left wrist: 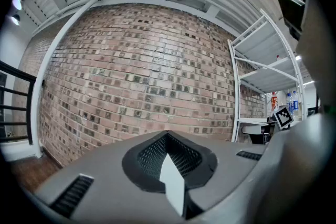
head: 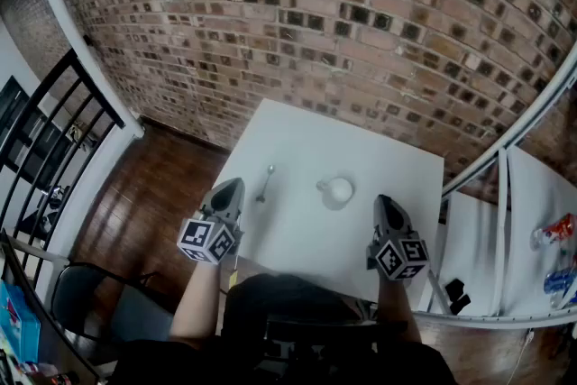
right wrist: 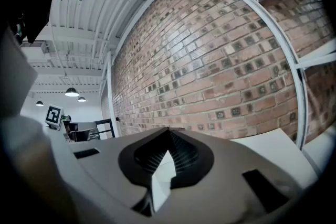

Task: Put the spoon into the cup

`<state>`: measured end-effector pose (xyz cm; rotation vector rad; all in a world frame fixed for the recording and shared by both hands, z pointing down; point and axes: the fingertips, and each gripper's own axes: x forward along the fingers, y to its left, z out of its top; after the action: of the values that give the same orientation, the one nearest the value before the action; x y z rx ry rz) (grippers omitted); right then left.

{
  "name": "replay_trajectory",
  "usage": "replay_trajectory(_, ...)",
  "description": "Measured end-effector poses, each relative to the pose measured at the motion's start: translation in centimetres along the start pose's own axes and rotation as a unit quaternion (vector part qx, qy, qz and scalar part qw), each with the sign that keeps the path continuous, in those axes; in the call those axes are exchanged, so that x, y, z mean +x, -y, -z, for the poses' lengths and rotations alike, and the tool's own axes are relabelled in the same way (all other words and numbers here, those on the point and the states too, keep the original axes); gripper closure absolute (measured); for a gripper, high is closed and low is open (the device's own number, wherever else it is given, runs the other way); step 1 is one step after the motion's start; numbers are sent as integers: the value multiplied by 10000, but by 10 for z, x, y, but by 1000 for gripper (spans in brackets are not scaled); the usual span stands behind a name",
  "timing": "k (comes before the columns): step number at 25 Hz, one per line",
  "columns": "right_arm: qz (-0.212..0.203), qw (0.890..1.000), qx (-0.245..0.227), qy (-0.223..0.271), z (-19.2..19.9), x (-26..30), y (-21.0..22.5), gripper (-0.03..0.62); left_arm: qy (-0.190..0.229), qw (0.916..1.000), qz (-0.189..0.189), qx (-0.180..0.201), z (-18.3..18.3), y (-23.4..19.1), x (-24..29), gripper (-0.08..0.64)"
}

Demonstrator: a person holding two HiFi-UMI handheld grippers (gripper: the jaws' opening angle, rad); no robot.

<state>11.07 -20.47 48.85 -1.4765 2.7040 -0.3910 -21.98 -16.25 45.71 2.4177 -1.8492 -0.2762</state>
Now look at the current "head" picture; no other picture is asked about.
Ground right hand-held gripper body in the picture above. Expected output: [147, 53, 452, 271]
[365, 193, 430, 281]

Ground white metal rack frame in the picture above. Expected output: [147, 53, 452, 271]
[414, 53, 577, 330]

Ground small black object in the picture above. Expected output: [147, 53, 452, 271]
[444, 278, 472, 316]

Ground blue box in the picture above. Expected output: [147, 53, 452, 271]
[0, 281, 41, 364]

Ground black chair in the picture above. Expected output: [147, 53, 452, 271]
[49, 263, 178, 344]

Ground white cup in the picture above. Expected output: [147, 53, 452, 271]
[315, 175, 356, 212]

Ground red label plastic bottle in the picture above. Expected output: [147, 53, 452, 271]
[530, 213, 577, 252]

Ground white cable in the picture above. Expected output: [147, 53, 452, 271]
[507, 327, 536, 385]

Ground black metal railing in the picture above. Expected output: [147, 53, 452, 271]
[0, 49, 126, 285]

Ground blue label plastic bottle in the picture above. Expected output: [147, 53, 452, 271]
[543, 266, 577, 308]

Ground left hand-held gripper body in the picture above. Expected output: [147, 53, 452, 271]
[177, 177, 247, 265]

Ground person's black clothing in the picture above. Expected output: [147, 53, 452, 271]
[107, 272, 457, 385]

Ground person's left forearm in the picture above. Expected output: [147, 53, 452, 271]
[169, 259, 226, 348]

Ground white post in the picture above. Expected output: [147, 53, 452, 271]
[24, 0, 146, 141]

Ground person's right forearm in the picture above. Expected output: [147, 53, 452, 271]
[376, 274, 423, 344]

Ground metal spoon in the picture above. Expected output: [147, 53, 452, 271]
[255, 164, 277, 203]

